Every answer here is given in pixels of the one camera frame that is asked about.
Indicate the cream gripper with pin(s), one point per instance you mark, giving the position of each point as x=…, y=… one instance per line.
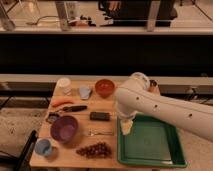
x=126, y=126

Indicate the silver metal fork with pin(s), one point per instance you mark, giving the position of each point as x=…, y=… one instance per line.
x=93, y=133

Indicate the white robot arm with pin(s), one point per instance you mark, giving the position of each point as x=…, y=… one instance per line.
x=132, y=96

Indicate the green plastic tray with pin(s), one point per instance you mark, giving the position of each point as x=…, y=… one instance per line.
x=151, y=143

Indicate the black rectangular block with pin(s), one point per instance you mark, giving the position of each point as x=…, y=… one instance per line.
x=100, y=116

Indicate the bunch of dark grapes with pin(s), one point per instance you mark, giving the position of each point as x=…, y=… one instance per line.
x=98, y=150

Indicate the red orange bowl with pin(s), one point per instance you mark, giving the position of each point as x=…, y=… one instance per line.
x=104, y=88

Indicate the wooden board table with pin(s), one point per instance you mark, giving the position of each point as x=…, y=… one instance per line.
x=64, y=155

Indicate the small metal cup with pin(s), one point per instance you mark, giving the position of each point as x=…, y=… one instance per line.
x=153, y=83

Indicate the light blue toy shoe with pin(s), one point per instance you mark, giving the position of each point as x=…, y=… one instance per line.
x=85, y=92

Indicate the purple plastic bowl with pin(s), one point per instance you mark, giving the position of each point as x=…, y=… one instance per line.
x=64, y=128

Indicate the orange carrot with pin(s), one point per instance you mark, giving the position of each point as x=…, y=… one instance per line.
x=59, y=102

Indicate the white plastic bottle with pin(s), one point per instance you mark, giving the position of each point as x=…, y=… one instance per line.
x=64, y=84

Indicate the small black measuring cup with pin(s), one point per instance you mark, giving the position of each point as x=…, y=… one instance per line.
x=52, y=117

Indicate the blue plastic cup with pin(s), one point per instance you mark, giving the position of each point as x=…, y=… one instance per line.
x=43, y=147

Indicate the black stand leg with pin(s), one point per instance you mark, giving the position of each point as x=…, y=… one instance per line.
x=32, y=138

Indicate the black handled knife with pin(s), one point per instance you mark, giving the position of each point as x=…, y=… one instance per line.
x=72, y=109

